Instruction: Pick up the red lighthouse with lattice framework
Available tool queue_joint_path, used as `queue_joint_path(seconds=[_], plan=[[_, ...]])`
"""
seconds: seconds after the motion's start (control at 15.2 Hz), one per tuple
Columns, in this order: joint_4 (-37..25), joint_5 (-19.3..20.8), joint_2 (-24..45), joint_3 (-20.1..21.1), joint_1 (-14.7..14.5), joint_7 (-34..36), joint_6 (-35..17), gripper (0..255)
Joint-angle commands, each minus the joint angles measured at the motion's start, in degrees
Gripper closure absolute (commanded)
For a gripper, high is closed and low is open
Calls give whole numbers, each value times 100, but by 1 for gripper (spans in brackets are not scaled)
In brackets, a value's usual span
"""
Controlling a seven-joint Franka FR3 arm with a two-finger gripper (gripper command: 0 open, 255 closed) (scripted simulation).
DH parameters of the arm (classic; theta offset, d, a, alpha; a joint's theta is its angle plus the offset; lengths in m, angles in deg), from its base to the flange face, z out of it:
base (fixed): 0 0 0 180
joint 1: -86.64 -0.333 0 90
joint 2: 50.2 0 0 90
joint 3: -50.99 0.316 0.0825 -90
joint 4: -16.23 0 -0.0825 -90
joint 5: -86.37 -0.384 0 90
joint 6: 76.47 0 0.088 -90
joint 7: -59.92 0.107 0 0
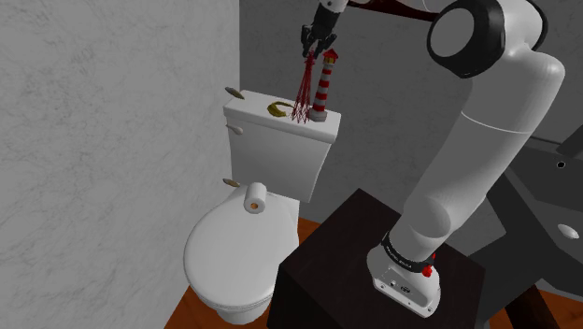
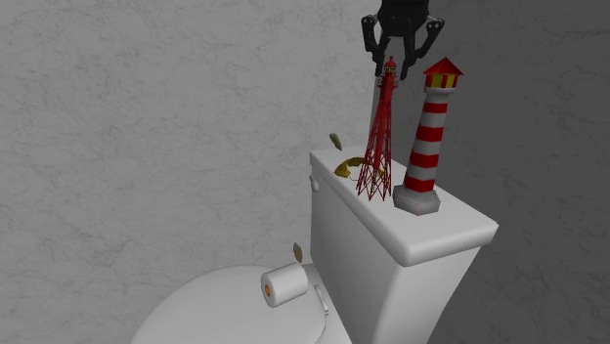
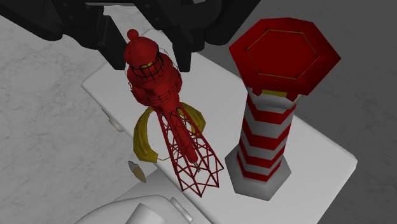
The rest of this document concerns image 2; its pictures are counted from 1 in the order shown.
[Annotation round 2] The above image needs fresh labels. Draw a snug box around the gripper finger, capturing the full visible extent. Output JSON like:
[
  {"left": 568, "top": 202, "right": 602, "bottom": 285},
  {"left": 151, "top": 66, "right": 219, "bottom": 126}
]
[
  {"left": 360, "top": 14, "right": 393, "bottom": 78},
  {"left": 399, "top": 18, "right": 446, "bottom": 82}
]

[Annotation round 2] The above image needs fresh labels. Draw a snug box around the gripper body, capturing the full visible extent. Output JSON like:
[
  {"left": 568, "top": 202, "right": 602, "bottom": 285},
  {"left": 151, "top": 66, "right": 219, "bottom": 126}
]
[{"left": 375, "top": 0, "right": 431, "bottom": 38}]

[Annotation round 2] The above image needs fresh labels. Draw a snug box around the red white striped lighthouse figure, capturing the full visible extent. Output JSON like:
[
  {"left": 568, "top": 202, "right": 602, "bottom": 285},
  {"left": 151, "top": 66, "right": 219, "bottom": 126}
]
[{"left": 392, "top": 56, "right": 465, "bottom": 217}]

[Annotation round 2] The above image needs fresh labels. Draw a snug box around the red lattice lighthouse figure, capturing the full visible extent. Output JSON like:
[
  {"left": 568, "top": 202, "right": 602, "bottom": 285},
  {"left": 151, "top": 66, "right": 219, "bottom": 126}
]
[{"left": 355, "top": 55, "right": 400, "bottom": 202}]

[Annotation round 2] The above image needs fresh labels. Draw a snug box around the olive yellow curved object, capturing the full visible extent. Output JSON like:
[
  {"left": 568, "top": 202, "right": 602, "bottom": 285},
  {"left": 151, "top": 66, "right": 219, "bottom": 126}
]
[{"left": 333, "top": 156, "right": 367, "bottom": 180}]

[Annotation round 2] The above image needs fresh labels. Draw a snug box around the white toilet paper roll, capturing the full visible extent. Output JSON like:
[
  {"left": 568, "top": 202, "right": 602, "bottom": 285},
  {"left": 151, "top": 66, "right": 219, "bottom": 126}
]
[{"left": 259, "top": 261, "right": 310, "bottom": 310}]

